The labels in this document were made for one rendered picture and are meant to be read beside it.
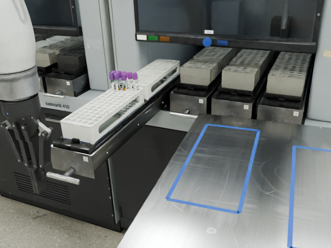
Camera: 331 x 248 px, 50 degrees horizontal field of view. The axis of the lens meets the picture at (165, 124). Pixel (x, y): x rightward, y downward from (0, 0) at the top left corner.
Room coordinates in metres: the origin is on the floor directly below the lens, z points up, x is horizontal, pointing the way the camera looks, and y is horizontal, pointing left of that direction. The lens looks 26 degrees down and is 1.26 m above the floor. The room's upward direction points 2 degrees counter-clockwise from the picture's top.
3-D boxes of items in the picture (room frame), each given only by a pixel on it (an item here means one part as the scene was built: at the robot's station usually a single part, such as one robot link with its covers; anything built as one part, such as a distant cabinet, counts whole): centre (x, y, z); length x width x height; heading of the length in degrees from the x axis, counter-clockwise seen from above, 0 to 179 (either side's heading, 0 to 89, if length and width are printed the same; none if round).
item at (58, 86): (1.65, 0.29, 0.78); 0.73 x 0.14 x 0.09; 155
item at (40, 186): (0.67, 0.29, 0.80); 0.03 x 0.01 x 0.07; 155
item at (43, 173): (0.67, 0.28, 0.83); 0.03 x 0.01 x 0.05; 65
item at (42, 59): (1.50, 0.53, 0.85); 0.12 x 0.02 x 0.06; 66
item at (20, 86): (0.68, 0.30, 1.03); 0.09 x 0.09 x 0.06
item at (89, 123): (0.95, 0.17, 0.83); 0.30 x 0.10 x 0.06; 156
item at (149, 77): (1.23, 0.04, 0.83); 0.30 x 0.10 x 0.06; 155
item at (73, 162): (1.07, 0.11, 0.78); 0.73 x 0.14 x 0.09; 155
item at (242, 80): (1.14, -0.25, 0.85); 0.12 x 0.02 x 0.06; 65
